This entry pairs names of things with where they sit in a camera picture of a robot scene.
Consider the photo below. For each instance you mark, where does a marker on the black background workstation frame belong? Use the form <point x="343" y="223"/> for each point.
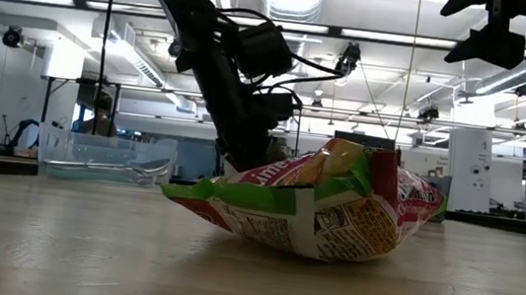
<point x="45" y="108"/>

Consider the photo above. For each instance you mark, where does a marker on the lime chili shrimp ramen packet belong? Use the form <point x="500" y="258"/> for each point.
<point x="325" y="214"/>

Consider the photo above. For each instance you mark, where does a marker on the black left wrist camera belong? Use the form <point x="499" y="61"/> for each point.
<point x="274" y="109"/>

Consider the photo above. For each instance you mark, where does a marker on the white pillar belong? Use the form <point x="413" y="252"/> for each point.
<point x="469" y="166"/>

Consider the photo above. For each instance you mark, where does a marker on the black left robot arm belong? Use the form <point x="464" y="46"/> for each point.
<point x="185" y="4"/>

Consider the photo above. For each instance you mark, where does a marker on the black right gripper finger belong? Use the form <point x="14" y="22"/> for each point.
<point x="468" y="1"/>
<point x="498" y="47"/>

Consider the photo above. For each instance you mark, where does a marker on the black gantry beam with lights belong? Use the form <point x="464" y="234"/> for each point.
<point x="333" y="31"/>

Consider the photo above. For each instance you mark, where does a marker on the grey translucent bin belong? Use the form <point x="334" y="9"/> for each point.
<point x="437" y="187"/>

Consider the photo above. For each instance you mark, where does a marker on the clear plastic container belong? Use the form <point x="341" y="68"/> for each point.
<point x="69" y="145"/>

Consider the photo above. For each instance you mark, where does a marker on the person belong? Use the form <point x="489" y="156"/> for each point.
<point x="100" y="119"/>

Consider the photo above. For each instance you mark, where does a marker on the background black robot arm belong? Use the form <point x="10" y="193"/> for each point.
<point x="21" y="130"/>

